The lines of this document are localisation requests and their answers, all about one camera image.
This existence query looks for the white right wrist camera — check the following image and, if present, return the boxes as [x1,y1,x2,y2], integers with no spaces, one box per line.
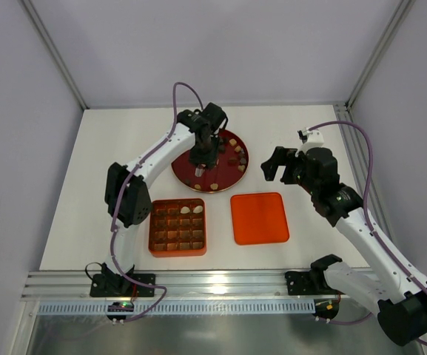
[297,128,324,152]

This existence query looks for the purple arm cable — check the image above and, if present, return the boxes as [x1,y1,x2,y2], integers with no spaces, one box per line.
[309,121,427,351]
[109,81,204,322]

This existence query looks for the orange chocolate box tray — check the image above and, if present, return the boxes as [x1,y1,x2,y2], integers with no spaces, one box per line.
[148,198,206,257]

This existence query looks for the white oval chocolate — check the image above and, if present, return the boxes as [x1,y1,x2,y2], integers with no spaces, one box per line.
[192,206,203,214]

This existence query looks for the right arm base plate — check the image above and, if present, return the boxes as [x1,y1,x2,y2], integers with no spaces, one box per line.
[284,271,326,296]

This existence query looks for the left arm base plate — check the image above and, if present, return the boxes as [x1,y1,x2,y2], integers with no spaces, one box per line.
[90,274,155,298]

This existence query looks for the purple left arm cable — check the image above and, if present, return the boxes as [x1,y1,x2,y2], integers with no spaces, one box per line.
[109,81,204,322]

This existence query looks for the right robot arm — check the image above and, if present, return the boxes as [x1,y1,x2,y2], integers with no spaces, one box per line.
[260,146,427,346]

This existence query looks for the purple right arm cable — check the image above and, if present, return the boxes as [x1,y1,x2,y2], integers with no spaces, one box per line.
[309,121,427,351]

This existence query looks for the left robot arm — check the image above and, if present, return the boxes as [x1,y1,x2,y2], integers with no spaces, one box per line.
[104,103,228,278]

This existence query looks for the red round plate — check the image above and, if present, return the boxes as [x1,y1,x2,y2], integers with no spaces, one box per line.
[171,129,249,193]

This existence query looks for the white slotted cable duct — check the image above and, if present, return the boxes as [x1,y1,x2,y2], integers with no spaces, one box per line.
[37,299,315,316]

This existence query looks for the silver metal tongs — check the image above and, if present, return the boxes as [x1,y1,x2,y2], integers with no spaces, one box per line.
[195,166,205,178]

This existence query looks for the orange box lid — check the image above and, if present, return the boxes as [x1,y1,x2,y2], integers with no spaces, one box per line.
[230,192,290,246]

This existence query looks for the aluminium front rail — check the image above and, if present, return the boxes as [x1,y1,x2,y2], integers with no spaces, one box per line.
[21,268,377,302]

